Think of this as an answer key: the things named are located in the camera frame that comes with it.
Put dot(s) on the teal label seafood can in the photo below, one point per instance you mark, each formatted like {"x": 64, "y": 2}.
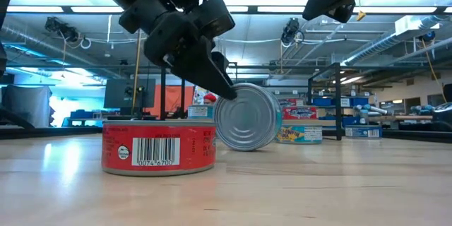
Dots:
{"x": 247, "y": 120}

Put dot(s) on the red can with barcode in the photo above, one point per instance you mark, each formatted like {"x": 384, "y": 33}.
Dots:
{"x": 159, "y": 148}

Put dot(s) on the black aluminium rig frame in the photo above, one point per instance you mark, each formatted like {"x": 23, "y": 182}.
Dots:
{"x": 53, "y": 132}

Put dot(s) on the dark computer monitor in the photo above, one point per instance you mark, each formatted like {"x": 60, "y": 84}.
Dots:
{"x": 120, "y": 93}

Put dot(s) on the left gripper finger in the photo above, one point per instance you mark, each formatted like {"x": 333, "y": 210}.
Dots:
{"x": 223, "y": 63}
{"x": 205, "y": 67}

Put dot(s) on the orange partition panel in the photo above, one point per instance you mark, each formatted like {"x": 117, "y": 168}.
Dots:
{"x": 173, "y": 99}

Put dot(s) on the red label seafood can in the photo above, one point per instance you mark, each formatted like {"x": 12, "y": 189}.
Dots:
{"x": 291, "y": 102}

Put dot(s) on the wooden shelf with black frame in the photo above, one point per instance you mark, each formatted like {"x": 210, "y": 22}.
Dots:
{"x": 338, "y": 106}

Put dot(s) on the blue white label tuna can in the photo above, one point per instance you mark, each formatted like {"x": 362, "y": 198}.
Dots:
{"x": 363, "y": 132}
{"x": 199, "y": 112}

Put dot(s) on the silver ventilation duct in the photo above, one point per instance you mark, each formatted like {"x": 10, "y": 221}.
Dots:
{"x": 381, "y": 44}

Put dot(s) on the red can fish picture label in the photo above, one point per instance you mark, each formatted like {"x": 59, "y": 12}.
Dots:
{"x": 300, "y": 113}

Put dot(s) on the yellow hanging tag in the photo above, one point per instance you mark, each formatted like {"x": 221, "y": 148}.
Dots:
{"x": 360, "y": 16}

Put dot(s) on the yellowfin tuna can blue yellow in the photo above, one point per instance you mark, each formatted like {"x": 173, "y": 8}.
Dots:
{"x": 300, "y": 135}

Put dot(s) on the long ceiling light fixture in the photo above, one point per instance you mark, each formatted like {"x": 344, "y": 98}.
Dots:
{"x": 275, "y": 9}

